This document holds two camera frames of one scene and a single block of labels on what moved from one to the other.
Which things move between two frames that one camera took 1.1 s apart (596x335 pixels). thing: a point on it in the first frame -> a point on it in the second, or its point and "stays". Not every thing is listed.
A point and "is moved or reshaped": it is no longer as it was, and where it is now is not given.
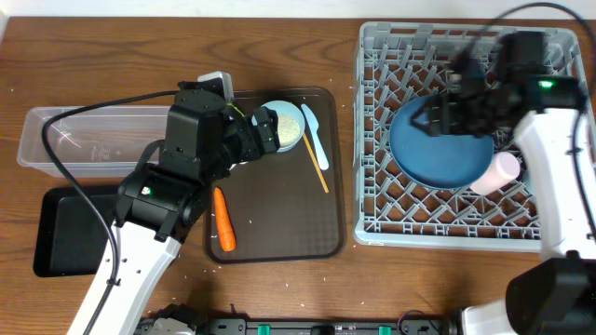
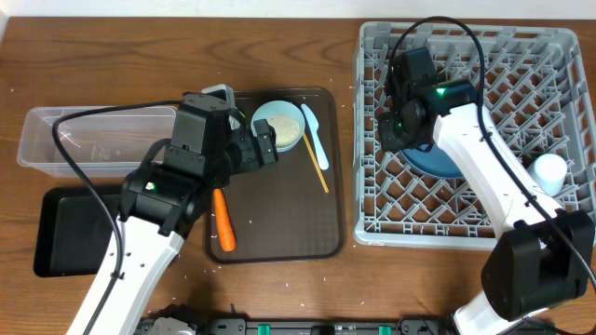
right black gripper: [435, 114] -> [388, 140]
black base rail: [404, 325] stays
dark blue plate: [442, 161] is moved or reshaped
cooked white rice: [289, 129] stays
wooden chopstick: [320, 174] stays
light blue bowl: [291, 123] stays
